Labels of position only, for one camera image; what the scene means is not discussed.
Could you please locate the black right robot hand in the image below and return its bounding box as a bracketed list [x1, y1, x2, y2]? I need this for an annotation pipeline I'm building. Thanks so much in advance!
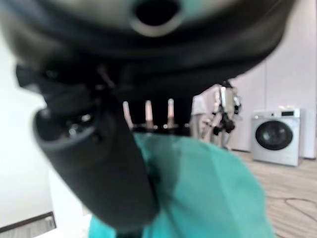
[0, 0, 298, 233]

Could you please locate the silver front-load washing machine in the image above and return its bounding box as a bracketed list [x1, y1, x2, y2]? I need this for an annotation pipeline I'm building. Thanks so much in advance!
[250, 108, 304, 167]

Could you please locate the teal bed cloth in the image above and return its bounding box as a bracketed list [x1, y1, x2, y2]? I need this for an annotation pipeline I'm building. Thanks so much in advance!
[88, 132, 276, 238]

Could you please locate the humanoid robot on stand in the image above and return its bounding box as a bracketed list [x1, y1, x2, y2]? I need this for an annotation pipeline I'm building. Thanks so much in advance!
[202, 81, 244, 151]

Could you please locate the black floor cable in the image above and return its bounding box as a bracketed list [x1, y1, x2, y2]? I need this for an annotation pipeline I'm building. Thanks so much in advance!
[264, 195, 317, 238]

